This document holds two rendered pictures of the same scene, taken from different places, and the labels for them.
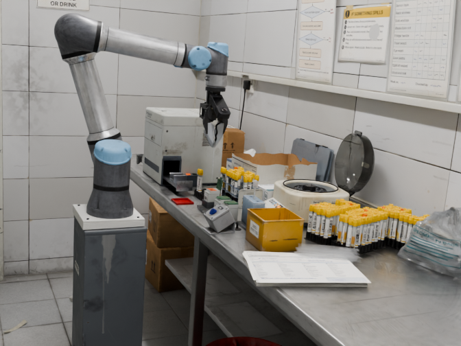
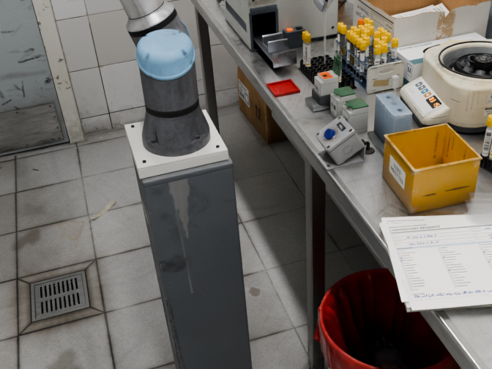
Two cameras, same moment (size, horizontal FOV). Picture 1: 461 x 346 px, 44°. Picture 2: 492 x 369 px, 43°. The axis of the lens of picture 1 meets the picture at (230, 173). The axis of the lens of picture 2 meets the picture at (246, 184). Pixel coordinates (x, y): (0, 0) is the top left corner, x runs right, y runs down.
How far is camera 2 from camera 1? 0.68 m
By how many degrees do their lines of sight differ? 25
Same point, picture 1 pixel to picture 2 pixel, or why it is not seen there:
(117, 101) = not seen: outside the picture
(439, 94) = not seen: outside the picture
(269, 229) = (423, 181)
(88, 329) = (171, 292)
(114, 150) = (165, 58)
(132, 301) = (225, 252)
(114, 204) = (179, 135)
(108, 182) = (165, 105)
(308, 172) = (476, 16)
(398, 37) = not seen: outside the picture
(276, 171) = (425, 23)
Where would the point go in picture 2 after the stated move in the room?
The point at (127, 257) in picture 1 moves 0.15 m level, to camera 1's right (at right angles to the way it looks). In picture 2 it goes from (209, 203) to (276, 206)
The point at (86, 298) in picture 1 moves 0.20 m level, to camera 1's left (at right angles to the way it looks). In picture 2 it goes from (162, 259) to (80, 255)
